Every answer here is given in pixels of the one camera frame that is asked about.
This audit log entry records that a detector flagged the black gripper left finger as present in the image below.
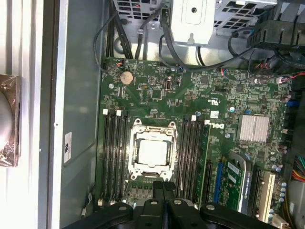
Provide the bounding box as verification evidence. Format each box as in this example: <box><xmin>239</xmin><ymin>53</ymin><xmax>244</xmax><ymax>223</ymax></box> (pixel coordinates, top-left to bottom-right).
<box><xmin>62</xmin><ymin>181</ymin><xmax>165</xmax><ymax>229</ymax></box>

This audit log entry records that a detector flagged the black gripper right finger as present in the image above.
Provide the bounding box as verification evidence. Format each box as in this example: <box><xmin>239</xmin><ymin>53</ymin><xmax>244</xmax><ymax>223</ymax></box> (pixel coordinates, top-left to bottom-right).
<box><xmin>164</xmin><ymin>182</ymin><xmax>263</xmax><ymax>229</ymax></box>

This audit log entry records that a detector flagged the metal socket cover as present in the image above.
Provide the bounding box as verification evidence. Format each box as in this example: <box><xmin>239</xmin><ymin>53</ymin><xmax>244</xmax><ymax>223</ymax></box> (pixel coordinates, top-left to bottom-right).
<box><xmin>132</xmin><ymin>127</ymin><xmax>176</xmax><ymax>171</ymax></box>

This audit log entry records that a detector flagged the silver CPU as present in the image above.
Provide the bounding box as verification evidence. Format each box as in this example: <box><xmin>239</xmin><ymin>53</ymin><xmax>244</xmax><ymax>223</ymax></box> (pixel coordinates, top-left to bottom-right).
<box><xmin>139</xmin><ymin>137</ymin><xmax>169</xmax><ymax>166</ymax></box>

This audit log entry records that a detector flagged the CPU socket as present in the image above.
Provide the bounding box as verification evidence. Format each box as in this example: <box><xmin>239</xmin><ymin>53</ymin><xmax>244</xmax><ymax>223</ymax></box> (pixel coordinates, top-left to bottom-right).
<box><xmin>129</xmin><ymin>118</ymin><xmax>179</xmax><ymax>180</ymax></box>

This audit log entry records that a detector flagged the black expansion slot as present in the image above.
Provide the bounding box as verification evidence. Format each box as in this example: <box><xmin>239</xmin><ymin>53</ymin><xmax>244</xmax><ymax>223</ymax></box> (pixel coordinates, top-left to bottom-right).
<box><xmin>249</xmin><ymin>164</ymin><xmax>262</xmax><ymax>212</ymax></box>
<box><xmin>203</xmin><ymin>161</ymin><xmax>214</xmax><ymax>208</ymax></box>

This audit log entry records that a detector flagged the blue expansion slot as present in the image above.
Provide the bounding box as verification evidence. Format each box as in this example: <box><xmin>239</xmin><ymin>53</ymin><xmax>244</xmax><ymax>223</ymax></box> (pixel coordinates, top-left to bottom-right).
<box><xmin>213</xmin><ymin>156</ymin><xmax>226</xmax><ymax>203</ymax></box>

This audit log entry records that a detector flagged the black graphics card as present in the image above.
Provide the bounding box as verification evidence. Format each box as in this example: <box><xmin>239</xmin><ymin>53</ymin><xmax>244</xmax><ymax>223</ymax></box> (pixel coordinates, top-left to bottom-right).
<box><xmin>225</xmin><ymin>152</ymin><xmax>254</xmax><ymax>214</ymax></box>

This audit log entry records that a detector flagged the green RAM stick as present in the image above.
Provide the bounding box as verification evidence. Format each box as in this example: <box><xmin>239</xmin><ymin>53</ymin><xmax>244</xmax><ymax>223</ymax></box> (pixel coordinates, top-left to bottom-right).
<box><xmin>194</xmin><ymin>120</ymin><xmax>212</xmax><ymax>208</ymax></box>

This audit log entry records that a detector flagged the white expansion slot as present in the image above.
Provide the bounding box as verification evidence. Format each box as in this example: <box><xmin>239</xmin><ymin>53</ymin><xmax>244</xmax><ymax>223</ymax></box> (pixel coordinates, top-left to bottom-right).
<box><xmin>257</xmin><ymin>171</ymin><xmax>276</xmax><ymax>224</ymax></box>

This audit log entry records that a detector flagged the white case sticker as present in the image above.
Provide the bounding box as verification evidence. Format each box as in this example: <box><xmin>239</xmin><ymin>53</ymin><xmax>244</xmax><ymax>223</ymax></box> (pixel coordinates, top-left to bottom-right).
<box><xmin>63</xmin><ymin>132</ymin><xmax>72</xmax><ymax>165</ymax></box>

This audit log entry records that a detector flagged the silver chipset heatsink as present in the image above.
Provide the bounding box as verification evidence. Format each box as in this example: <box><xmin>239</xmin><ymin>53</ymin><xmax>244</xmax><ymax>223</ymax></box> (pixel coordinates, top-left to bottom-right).
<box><xmin>236</xmin><ymin>114</ymin><xmax>272</xmax><ymax>144</ymax></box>

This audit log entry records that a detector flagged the green motherboard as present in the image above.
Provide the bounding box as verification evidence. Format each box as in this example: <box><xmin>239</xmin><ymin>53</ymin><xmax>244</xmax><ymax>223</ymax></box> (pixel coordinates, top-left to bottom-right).
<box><xmin>95</xmin><ymin>57</ymin><xmax>296</xmax><ymax>229</ymax></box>

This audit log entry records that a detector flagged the coloured mainboard power plug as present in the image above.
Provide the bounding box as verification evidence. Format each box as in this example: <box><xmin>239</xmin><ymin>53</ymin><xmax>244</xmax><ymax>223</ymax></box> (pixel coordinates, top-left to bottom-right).
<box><xmin>291</xmin><ymin>154</ymin><xmax>305</xmax><ymax>183</ymax></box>

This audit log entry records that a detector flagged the silver coin battery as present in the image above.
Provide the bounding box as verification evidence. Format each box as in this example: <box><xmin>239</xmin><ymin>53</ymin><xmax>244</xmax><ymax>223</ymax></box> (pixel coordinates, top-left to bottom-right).
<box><xmin>118</xmin><ymin>71</ymin><xmax>134</xmax><ymax>86</ymax></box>

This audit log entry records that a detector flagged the black PC case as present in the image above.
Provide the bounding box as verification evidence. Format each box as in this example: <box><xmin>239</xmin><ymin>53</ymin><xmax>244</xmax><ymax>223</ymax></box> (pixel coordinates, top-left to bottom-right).
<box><xmin>39</xmin><ymin>0</ymin><xmax>305</xmax><ymax>229</ymax></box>

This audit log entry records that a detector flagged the metal drive cage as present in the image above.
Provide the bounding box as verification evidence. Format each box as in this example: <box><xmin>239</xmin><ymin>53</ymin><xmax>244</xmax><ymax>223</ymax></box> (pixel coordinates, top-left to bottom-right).
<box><xmin>111</xmin><ymin>0</ymin><xmax>279</xmax><ymax>47</ymax></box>

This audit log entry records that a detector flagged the black power connector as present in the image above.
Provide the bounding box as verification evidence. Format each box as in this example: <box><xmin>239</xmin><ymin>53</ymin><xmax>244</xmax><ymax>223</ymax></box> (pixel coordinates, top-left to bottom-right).
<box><xmin>245</xmin><ymin>19</ymin><xmax>296</xmax><ymax>50</ymax></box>

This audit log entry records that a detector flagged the wire locking lever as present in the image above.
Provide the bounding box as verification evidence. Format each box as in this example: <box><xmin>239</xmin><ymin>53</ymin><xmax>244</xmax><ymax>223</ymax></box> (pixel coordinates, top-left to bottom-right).
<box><xmin>173</xmin><ymin>130</ymin><xmax>184</xmax><ymax>190</ymax></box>

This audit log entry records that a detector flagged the black cable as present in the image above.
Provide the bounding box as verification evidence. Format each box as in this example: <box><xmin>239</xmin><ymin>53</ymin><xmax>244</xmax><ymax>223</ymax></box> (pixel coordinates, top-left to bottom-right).
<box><xmin>104</xmin><ymin>14</ymin><xmax>134</xmax><ymax>60</ymax></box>
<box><xmin>158</xmin><ymin>33</ymin><xmax>253</xmax><ymax>71</ymax></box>
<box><xmin>93</xmin><ymin>9</ymin><xmax>121</xmax><ymax>72</ymax></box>

